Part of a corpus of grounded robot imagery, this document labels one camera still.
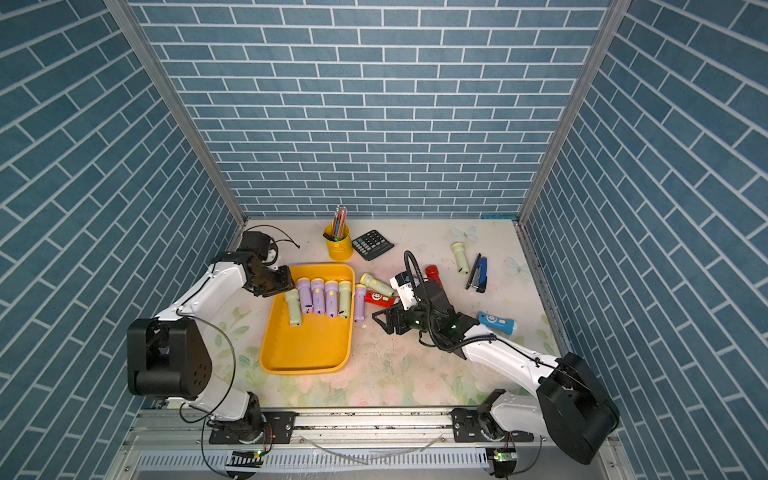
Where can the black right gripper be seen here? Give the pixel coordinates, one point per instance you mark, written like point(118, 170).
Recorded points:
point(394, 312)

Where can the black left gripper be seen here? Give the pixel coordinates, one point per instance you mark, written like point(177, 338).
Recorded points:
point(285, 282)

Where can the plain red flashlight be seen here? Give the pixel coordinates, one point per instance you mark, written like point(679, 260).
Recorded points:
point(432, 273)

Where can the pale green flashlight yellow head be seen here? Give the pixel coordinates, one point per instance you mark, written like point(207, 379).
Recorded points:
point(345, 299)

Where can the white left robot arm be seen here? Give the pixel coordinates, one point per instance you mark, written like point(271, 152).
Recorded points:
point(167, 356)

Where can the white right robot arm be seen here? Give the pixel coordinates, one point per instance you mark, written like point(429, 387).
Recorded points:
point(565, 402)

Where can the blue black stapler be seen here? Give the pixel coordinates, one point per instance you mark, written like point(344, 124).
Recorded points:
point(478, 276)

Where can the red flashlight white head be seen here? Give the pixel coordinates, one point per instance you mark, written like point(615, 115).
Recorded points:
point(377, 299)

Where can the yellow pencil cup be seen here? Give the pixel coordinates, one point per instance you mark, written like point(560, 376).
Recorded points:
point(339, 248)

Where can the yellow plastic tray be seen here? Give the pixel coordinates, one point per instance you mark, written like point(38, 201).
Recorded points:
point(320, 344)

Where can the black calculator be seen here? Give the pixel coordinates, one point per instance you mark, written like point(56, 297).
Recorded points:
point(371, 245)

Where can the coloured pencils bunch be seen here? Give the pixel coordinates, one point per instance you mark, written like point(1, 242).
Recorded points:
point(339, 221)

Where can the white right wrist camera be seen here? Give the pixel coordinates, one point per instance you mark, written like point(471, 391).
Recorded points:
point(405, 288)

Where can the aluminium front rail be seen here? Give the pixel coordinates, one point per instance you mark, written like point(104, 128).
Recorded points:
point(356, 443)

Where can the metal corner frame post left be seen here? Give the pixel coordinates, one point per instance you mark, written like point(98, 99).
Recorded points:
point(138, 40)

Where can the metal corner frame post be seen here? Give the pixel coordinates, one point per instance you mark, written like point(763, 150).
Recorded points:
point(597, 52)
point(138, 40)

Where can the metal corner frame post right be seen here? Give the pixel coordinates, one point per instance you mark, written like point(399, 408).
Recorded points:
point(597, 52)

